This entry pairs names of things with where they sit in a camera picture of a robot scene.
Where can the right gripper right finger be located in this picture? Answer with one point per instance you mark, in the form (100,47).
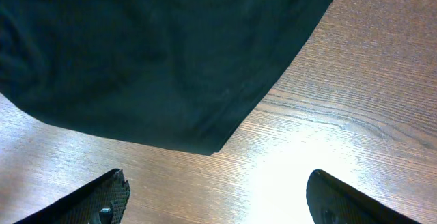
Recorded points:
(332,201)

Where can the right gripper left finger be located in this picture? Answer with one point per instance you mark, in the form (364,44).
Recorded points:
(103,200)

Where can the black t-shirt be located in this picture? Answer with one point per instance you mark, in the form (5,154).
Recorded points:
(175,74)

